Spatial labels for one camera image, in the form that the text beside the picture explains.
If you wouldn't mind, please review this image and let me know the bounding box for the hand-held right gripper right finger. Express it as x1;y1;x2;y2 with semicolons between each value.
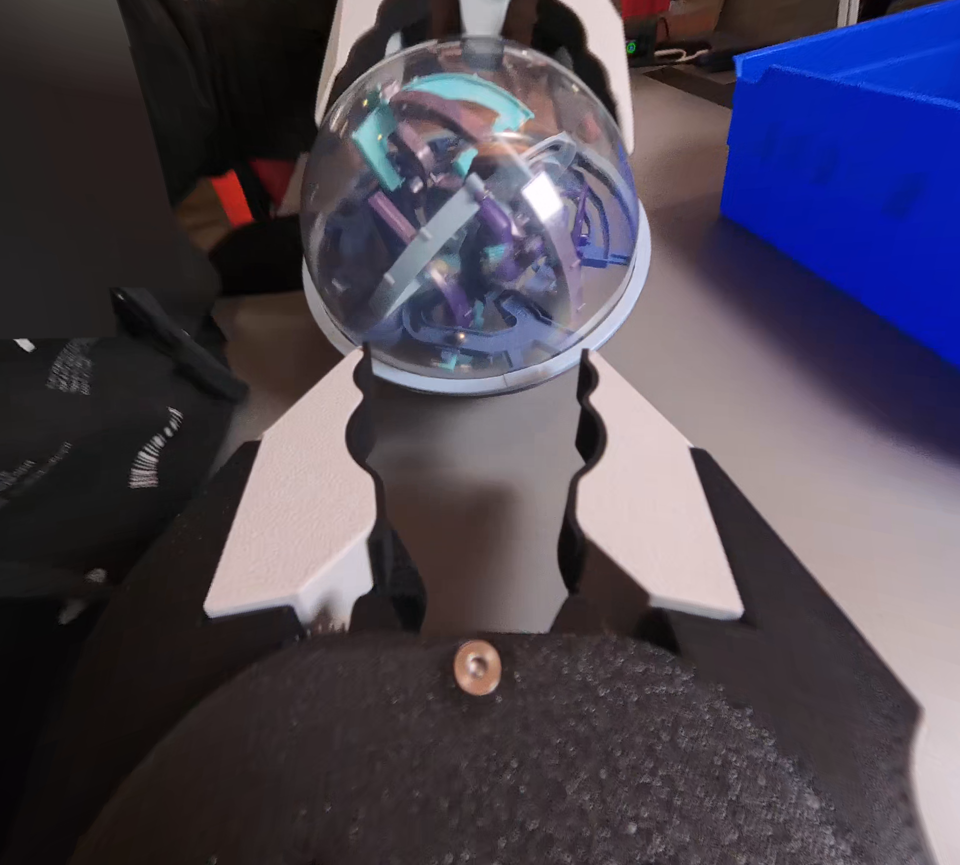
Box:
563;355;745;623

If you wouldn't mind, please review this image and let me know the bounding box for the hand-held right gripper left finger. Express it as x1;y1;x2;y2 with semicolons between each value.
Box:
203;351;394;629

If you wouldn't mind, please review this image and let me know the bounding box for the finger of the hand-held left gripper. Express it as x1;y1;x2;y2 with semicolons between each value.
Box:
543;0;636;155
312;0;439;119

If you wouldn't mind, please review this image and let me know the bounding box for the clear maze ball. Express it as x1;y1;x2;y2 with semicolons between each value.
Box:
300;36;654;397

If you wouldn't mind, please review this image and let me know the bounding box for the person in black jacket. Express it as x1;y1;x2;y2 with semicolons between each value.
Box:
0;288;252;611

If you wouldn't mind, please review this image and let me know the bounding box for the blue plastic bin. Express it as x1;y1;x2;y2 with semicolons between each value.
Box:
720;0;960;368

